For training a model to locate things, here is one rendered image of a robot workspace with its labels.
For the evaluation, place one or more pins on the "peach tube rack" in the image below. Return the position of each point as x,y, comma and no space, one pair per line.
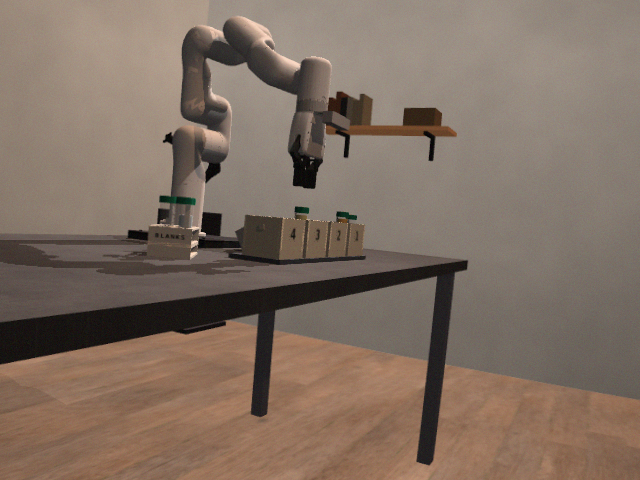
172,242

